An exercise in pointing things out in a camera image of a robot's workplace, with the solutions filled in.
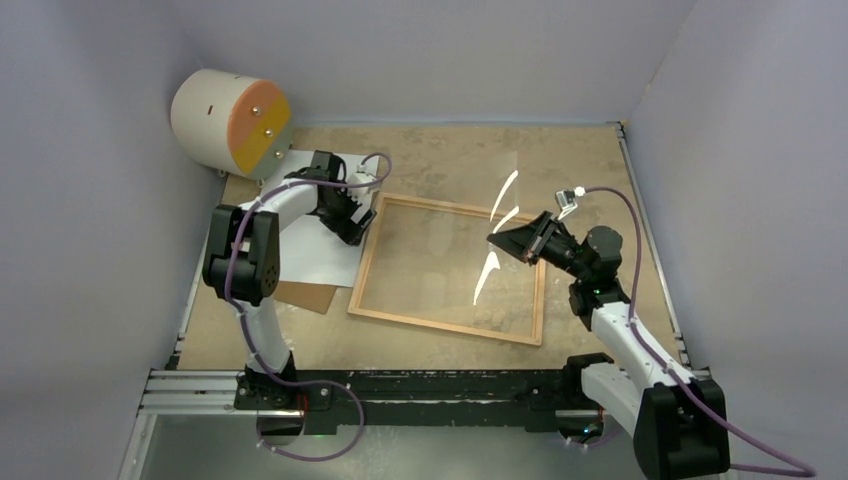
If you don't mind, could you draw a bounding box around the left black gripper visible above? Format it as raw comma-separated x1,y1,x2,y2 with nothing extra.
314,182,375,245

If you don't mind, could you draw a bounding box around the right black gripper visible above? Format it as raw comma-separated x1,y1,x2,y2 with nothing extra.
487,211,590,281

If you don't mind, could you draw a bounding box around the clear glass pane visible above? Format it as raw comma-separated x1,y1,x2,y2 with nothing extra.
472,151,520,306

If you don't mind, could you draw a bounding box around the glossy printed photo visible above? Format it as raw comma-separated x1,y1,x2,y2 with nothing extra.
259,150,391,287

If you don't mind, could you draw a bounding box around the wooden picture frame with glass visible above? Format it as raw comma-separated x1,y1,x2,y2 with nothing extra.
348,193,545,346

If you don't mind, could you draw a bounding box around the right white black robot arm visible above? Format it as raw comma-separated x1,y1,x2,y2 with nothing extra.
487,211,730,479

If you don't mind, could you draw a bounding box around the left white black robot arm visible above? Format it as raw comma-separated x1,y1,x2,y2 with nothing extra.
201,151,389,409

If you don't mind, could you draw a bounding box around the brown cardboard backing board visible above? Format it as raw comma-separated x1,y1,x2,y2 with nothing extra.
273,281,337,315

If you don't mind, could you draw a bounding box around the white cylindrical drum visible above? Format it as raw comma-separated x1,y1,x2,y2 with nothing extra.
170,68,294,181

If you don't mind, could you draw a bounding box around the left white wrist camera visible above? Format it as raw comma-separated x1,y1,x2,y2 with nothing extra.
347,165,380,203

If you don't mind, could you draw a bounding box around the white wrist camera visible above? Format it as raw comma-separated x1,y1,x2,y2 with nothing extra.
347,165,380,203
554,186,586,222

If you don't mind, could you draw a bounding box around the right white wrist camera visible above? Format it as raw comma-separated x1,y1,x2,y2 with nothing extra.
554,186,586,222

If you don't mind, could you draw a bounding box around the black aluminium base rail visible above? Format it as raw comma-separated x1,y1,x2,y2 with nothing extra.
137,368,713,439

